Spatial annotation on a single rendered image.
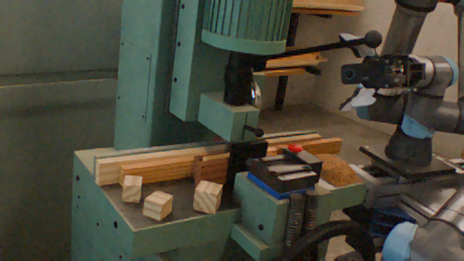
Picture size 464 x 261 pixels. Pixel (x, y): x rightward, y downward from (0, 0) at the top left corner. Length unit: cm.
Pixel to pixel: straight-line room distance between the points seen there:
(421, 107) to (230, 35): 49
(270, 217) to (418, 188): 89
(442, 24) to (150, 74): 353
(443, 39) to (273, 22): 354
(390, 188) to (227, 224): 77
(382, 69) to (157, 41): 50
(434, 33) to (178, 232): 378
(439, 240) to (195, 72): 63
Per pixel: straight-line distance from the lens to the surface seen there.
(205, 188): 94
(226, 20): 97
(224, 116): 105
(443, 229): 75
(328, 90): 507
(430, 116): 123
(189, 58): 110
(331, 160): 121
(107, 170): 101
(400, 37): 148
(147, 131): 122
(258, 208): 94
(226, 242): 101
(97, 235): 131
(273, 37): 98
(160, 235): 91
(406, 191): 169
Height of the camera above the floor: 137
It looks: 20 degrees down
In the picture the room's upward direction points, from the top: 8 degrees clockwise
